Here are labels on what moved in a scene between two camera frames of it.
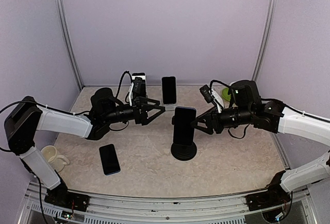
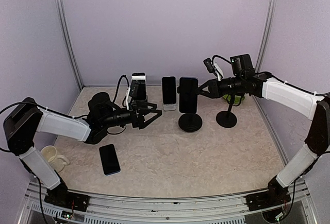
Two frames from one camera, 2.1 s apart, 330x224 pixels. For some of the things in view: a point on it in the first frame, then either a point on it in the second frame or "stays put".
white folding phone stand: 169,107 stays put
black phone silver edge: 169,89 stays put
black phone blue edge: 109,159 stays put
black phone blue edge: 183,130 to 188,98
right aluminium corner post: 268,26 stays put
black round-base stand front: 183,152 to 190,122
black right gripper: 215,123 to 215,91
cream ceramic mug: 57,161 stays put
